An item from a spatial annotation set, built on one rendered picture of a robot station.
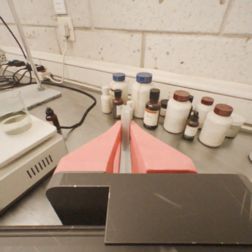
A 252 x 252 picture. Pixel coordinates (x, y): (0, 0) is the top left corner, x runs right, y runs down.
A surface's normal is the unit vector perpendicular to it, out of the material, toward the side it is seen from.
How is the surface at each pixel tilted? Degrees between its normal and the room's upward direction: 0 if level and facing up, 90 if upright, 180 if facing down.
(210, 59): 90
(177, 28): 90
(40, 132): 0
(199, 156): 0
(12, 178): 90
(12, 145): 0
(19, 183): 90
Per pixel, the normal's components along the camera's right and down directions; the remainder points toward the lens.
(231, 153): 0.00, -0.81
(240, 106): -0.52, 0.50
